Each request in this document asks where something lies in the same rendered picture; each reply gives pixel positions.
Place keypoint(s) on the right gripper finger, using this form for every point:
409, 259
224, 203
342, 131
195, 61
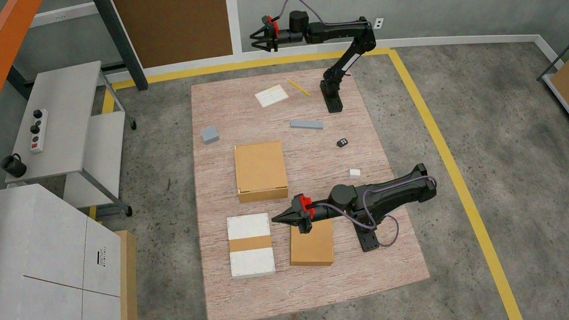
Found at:
263, 29
267, 40

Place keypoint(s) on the small white cube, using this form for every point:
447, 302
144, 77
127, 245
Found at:
354, 174

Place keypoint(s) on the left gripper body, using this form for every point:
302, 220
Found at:
317, 214

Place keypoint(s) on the black key fob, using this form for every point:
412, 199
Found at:
342, 142

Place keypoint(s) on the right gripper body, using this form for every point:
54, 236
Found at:
278, 36

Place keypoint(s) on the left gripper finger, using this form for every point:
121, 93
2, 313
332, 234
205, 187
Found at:
292, 219
286, 212

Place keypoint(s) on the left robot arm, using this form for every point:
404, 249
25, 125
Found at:
392, 195

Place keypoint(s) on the white box with tan tape band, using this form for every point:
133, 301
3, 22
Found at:
250, 246

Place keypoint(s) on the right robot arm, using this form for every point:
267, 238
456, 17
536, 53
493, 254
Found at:
317, 32

